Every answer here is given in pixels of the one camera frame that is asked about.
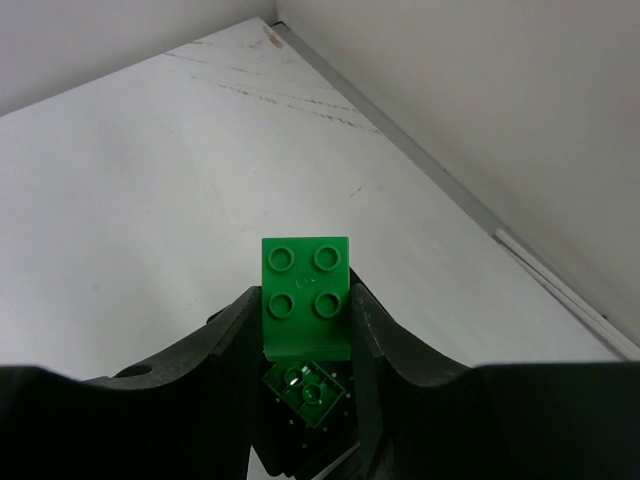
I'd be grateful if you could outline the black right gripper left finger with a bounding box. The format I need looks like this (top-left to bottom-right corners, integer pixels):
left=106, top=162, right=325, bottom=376
left=1, top=287, right=262, bottom=479

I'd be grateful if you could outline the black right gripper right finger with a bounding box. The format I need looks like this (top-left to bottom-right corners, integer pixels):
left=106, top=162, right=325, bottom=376
left=349, top=277, right=639, bottom=479

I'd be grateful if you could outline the green lime lego stack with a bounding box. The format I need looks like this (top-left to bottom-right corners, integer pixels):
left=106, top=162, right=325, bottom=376
left=261, top=237, right=351, bottom=362

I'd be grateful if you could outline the green lego brick in bin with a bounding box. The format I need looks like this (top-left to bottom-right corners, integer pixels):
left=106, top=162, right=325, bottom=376
left=262, top=361, right=347, bottom=429

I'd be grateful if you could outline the aluminium rail right side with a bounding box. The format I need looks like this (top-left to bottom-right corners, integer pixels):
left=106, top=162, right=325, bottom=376
left=272, top=21, right=639, bottom=361

